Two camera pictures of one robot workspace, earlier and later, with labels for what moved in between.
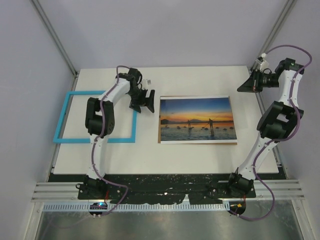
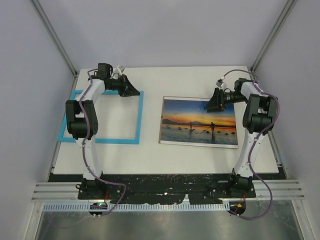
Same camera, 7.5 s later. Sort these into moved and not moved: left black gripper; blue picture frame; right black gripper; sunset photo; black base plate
Moved: blue picture frame; left black gripper; right black gripper
Not moved: black base plate; sunset photo
